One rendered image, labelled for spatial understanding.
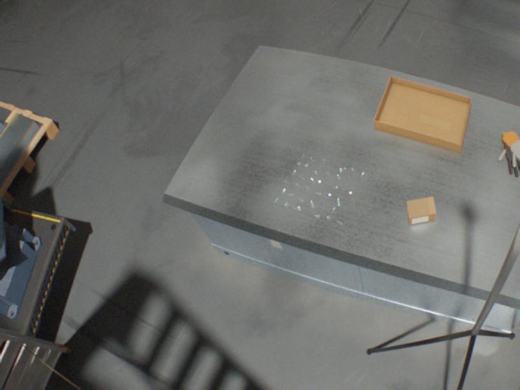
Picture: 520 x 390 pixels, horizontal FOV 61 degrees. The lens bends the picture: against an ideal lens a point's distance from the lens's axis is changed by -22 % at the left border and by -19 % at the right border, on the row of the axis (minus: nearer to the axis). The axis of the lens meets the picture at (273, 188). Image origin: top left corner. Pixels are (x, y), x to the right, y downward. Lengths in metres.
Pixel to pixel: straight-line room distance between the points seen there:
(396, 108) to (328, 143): 0.36
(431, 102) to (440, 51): 1.28
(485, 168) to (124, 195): 2.22
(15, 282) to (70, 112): 1.87
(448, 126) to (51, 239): 2.19
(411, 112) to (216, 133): 0.90
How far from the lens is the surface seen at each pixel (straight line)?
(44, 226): 3.07
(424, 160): 2.21
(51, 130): 4.14
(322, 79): 2.54
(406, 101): 2.40
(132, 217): 3.25
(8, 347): 2.31
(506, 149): 2.27
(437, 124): 2.32
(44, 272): 2.89
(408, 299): 2.42
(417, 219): 2.01
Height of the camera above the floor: 2.45
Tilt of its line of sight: 55 degrees down
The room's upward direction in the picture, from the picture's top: 23 degrees counter-clockwise
